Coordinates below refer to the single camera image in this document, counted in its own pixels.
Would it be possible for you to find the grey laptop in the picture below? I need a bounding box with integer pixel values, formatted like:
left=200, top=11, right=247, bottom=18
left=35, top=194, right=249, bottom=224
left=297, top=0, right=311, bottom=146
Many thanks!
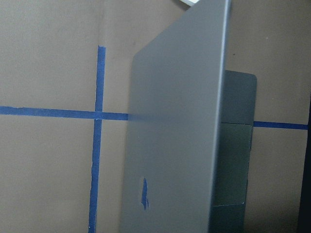
left=120, top=0, right=257, bottom=233

